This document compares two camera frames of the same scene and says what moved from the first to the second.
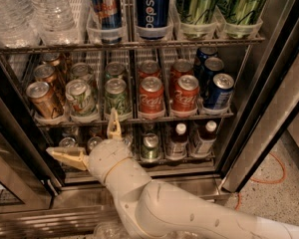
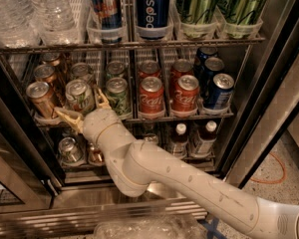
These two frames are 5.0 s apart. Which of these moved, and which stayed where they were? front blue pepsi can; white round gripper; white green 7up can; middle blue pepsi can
Moved: white round gripper
Stayed: white green 7up can; front blue pepsi can; middle blue pepsi can
